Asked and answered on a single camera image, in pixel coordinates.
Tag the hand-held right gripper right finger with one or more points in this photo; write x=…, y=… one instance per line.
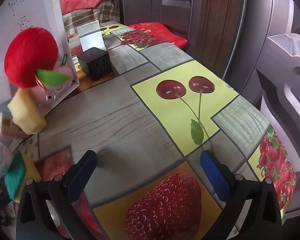
x=215, y=177

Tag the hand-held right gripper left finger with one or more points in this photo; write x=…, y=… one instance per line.
x=82, y=175

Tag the red plush apple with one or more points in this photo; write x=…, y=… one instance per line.
x=30, y=55

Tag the white cardboard box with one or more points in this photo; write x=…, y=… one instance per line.
x=40, y=5

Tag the fruit print tablecloth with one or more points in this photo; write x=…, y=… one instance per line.
x=110, y=120

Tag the green and yellow scouring sponge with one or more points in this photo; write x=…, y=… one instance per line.
x=16, y=177

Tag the yellow sponge block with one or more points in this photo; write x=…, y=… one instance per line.
x=27, y=115

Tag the black power adapter cube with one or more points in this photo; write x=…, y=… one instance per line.
x=95, y=62

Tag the silver phone stand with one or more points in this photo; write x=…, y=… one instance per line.
x=91, y=37

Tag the flat red bag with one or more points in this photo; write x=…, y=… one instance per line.
x=162, y=33

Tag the plaid sofa blanket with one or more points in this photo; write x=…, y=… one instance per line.
x=90, y=17

